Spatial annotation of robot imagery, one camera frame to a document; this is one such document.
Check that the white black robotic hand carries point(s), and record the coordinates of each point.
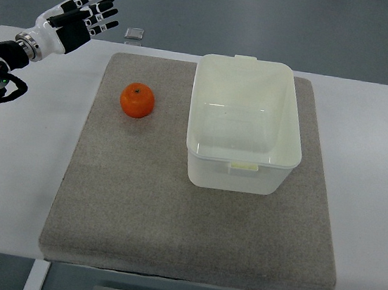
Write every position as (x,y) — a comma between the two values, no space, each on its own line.
(66,27)

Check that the small clear floor plate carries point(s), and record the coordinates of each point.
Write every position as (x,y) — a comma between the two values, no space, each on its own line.
(134,34)

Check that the white plastic box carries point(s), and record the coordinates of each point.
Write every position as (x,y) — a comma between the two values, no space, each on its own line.
(243,128)

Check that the orange fruit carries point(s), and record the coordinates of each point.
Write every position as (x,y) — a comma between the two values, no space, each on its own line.
(137,100)

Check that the left white table leg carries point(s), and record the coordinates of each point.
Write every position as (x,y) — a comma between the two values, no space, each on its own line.
(37,275)

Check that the grey felt mat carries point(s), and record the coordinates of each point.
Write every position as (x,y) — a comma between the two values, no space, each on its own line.
(126,204)

